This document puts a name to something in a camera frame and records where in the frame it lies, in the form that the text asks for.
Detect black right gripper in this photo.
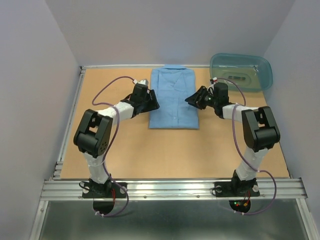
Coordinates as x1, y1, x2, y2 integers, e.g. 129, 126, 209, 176
184, 85, 218, 110

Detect light blue shirt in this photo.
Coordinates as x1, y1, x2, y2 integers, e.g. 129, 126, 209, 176
149, 64, 199, 130

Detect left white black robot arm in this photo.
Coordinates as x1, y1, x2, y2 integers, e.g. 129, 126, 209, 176
73, 79, 160, 199

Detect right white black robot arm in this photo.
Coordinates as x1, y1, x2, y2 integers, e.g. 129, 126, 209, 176
185, 82, 281, 198

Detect teal plastic bin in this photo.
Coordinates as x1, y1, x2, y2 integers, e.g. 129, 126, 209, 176
209, 53, 273, 92

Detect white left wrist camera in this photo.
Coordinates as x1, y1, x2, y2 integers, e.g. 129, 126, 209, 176
136, 79, 149, 87

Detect aluminium front rail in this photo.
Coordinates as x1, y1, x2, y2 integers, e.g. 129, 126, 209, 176
40, 178, 308, 201

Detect aluminium rail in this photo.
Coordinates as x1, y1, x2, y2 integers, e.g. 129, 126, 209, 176
49, 66, 86, 181
40, 178, 308, 201

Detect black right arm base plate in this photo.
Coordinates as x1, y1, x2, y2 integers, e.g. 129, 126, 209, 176
213, 180, 260, 198

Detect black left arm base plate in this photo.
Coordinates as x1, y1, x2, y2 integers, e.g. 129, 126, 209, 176
78, 180, 126, 199

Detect aluminium left side rail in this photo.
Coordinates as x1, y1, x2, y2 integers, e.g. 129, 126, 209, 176
49, 66, 86, 181

